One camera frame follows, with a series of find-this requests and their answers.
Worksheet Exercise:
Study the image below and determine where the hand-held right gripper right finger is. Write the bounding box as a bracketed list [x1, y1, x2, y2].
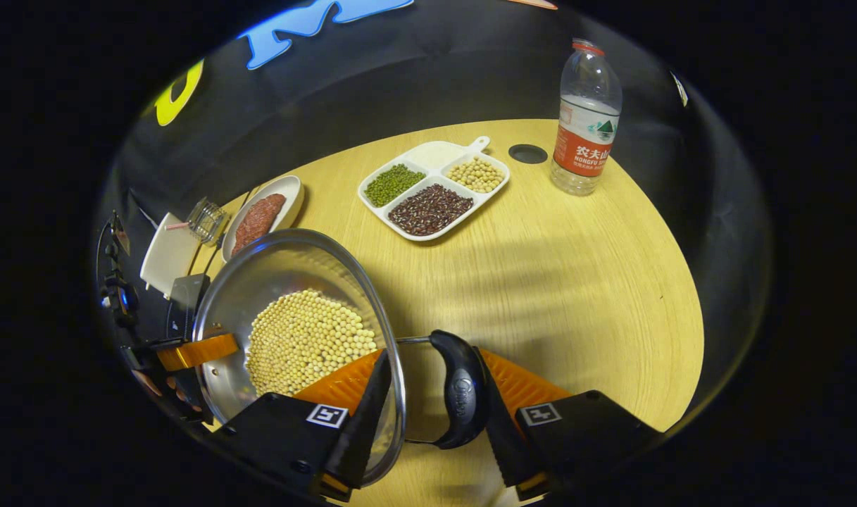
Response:
[474, 346, 665, 501]

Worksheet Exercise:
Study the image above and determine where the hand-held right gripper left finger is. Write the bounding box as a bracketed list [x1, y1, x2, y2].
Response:
[210, 349, 394, 502]

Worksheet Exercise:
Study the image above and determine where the black induction cooktop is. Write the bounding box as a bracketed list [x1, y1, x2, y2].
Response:
[166, 273, 211, 342]

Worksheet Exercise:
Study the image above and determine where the stainless steel pot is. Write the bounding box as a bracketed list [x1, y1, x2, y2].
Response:
[192, 227, 491, 487]

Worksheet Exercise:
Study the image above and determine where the white toaster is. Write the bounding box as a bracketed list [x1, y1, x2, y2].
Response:
[140, 213, 204, 300]

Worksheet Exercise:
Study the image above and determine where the large heap of soybeans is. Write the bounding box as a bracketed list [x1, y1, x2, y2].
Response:
[245, 289, 380, 399]

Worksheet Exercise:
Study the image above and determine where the white round plate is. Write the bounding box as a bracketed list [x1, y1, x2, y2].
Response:
[221, 175, 306, 263]

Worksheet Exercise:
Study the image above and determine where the pile of dark red beans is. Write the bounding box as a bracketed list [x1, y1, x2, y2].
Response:
[388, 184, 474, 236]

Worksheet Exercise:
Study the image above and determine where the pile of green mung beans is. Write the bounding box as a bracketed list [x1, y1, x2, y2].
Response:
[364, 164, 426, 208]

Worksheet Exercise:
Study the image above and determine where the small pile of soybeans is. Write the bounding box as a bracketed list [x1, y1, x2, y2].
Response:
[447, 158, 505, 194]

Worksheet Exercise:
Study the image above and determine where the white divided dish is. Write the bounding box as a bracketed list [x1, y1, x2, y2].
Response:
[358, 136, 511, 242]

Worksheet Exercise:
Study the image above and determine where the clear plastic water bottle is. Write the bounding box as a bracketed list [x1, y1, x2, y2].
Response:
[549, 38, 623, 196]

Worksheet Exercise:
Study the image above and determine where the wire mesh holder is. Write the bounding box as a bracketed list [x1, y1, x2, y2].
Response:
[187, 197, 229, 245]

